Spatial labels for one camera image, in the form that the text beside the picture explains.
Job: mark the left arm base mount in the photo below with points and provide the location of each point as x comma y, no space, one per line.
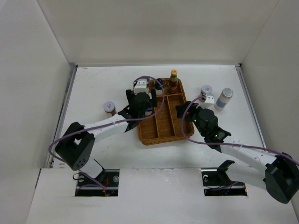
106,184

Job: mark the right aluminium frame rail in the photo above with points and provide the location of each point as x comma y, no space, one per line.
250,104

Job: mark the aluminium frame rail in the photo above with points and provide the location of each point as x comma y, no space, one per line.
67,94
250,104

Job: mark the tall blue-label shaker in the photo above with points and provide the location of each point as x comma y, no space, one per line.
148,111
223,99

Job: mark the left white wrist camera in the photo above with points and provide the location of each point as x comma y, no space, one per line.
141,86

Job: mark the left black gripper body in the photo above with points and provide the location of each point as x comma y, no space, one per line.
150,104

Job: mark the left aluminium frame rail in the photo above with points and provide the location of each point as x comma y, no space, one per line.
67,94

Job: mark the black-top salt grinder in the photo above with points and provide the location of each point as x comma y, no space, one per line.
159,87

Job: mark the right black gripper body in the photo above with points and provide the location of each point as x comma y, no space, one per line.
201,128

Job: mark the spice jar white lid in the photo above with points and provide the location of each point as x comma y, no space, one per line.
205,91
109,108

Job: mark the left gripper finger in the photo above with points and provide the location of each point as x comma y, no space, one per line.
129,95
153,97

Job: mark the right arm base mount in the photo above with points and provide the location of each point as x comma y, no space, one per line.
217,183

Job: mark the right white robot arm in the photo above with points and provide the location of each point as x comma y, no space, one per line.
277,173

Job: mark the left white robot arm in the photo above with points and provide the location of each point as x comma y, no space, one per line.
76,145

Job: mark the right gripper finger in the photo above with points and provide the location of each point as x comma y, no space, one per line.
192,116
180,109

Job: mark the red sauce bottle yellow cap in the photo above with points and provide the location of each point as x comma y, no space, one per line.
173,82

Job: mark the brown wicker divided basket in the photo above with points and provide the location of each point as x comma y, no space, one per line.
165,126

